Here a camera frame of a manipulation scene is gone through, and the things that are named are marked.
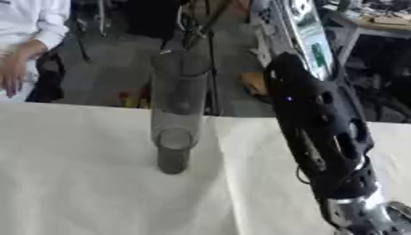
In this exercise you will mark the grey vase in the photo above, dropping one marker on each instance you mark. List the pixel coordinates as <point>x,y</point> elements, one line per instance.
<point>179,91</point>

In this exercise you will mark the person's hand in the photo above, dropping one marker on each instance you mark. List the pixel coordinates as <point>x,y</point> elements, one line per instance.
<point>16,67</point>

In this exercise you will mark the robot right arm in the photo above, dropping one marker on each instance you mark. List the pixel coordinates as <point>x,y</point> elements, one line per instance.
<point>315,122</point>

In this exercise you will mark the metal frame workbench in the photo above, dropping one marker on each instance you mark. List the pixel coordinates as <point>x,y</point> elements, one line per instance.
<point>374,33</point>

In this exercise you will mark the orange object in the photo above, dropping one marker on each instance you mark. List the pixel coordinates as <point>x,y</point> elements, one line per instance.
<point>254,82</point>

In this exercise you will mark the black tripod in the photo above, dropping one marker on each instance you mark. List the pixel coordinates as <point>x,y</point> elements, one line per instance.
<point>214,76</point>

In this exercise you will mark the person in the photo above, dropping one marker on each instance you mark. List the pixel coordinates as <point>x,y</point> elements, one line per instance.
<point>37,18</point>

